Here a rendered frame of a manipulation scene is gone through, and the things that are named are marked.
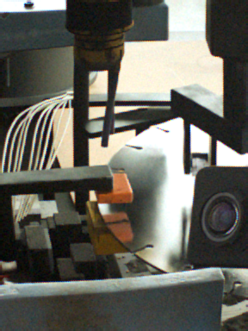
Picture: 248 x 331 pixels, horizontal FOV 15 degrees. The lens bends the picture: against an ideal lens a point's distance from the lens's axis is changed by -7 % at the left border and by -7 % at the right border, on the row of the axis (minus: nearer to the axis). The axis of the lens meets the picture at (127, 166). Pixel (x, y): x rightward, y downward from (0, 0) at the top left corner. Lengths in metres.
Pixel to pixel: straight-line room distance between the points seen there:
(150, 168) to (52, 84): 0.63
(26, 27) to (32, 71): 0.51
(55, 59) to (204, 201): 0.96
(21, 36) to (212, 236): 0.47
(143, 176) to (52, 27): 0.18
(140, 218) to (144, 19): 0.24
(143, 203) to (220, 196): 0.30
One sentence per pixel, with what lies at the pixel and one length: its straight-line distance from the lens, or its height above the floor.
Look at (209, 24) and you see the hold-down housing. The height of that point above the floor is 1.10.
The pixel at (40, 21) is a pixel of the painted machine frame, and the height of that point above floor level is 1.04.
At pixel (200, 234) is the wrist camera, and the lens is 0.41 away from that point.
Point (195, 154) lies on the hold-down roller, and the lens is 0.70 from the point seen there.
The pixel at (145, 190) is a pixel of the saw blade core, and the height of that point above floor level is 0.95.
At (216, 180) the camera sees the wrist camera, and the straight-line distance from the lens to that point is 0.42.
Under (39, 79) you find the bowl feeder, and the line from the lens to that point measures 1.36.
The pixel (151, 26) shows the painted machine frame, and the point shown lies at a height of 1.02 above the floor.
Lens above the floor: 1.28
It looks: 26 degrees down
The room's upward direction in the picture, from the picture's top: straight up
